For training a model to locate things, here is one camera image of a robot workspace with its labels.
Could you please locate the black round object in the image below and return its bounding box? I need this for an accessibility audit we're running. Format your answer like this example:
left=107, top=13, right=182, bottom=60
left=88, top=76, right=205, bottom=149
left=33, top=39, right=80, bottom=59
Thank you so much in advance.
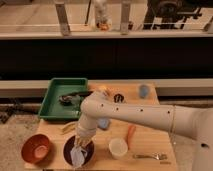
left=114, top=94, right=124, bottom=103

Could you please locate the white towel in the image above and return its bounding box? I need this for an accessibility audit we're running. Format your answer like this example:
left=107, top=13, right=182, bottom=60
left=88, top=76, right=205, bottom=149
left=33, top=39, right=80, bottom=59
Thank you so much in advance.
left=70, top=146, right=87, bottom=168

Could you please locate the blue sponge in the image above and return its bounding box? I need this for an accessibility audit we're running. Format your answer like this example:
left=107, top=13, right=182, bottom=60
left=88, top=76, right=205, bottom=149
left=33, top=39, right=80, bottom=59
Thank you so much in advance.
left=98, top=118, right=110, bottom=130

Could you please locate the orange bowl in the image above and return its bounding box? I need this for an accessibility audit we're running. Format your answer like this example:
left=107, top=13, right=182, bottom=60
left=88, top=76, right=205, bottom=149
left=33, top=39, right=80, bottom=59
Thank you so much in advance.
left=21, top=134, right=51, bottom=164

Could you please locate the white cup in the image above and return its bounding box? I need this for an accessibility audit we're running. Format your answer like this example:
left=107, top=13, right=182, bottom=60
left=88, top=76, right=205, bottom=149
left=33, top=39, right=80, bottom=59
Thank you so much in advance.
left=108, top=138, right=128, bottom=159

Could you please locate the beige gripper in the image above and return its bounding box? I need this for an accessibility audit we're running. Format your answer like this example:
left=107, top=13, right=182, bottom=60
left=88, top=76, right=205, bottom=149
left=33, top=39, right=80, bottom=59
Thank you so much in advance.
left=74, top=129, right=94, bottom=148

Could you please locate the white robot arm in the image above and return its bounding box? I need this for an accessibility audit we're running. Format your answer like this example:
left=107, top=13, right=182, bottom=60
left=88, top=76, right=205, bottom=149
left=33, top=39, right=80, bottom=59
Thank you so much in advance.
left=76, top=91, right=213, bottom=171

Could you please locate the orange fruit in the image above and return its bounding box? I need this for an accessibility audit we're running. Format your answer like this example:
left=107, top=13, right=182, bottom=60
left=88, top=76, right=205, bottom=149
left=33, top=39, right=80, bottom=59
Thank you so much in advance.
left=98, top=86, right=110, bottom=96

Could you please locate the green plastic tray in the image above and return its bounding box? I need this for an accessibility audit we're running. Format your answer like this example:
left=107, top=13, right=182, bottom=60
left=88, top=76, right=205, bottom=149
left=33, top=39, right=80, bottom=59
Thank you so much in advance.
left=39, top=78, right=88, bottom=121

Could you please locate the blue cup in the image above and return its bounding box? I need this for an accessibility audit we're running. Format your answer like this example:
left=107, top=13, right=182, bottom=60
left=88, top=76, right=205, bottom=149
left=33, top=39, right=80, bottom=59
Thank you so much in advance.
left=139, top=85, right=149, bottom=98

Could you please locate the black handled kitchen utensil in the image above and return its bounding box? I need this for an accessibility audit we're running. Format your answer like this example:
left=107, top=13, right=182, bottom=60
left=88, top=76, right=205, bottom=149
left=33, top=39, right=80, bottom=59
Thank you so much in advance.
left=59, top=91, right=92, bottom=106

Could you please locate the orange carrot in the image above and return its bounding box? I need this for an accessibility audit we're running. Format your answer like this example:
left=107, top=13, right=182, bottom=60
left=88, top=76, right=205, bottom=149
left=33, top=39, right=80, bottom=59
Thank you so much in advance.
left=126, top=124, right=136, bottom=149

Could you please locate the purple bowl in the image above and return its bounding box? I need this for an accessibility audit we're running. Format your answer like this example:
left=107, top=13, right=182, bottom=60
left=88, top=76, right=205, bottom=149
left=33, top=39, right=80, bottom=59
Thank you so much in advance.
left=63, top=136, right=94, bottom=168

